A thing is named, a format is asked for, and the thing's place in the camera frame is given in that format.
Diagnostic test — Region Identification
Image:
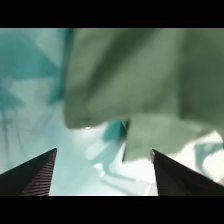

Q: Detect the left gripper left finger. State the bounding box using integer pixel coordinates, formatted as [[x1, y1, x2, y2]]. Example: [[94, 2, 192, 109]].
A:
[[0, 148, 58, 197]]

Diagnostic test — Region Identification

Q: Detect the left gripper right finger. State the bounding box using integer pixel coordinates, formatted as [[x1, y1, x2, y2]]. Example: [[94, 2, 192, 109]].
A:
[[150, 148, 224, 197]]

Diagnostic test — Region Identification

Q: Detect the green shirt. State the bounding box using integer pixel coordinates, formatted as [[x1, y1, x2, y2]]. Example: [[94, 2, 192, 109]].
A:
[[63, 28, 224, 163]]

